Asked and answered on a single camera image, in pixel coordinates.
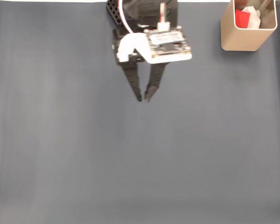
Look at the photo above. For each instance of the beige rectangular box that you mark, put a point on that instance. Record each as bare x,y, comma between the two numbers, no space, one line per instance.
240,39

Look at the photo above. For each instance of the white crumpled paper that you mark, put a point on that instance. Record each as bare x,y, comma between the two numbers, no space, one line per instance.
255,18

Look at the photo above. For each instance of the white-mounted camera circuit board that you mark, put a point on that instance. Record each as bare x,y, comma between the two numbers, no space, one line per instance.
168,46

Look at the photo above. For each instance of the dark grey-blue mat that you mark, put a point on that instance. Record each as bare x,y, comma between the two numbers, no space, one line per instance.
140,151

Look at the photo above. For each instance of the red cube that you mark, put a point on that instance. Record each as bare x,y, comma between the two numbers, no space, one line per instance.
242,19

